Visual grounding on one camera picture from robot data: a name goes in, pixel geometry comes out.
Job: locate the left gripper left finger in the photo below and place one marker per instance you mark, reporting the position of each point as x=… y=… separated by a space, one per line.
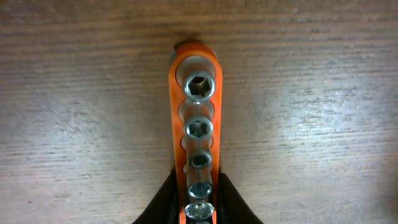
x=164 y=207

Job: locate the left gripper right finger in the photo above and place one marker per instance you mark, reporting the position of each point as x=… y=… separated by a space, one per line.
x=231 y=207

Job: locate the orange socket rail strip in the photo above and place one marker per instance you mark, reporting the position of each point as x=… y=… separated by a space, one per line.
x=195 y=90

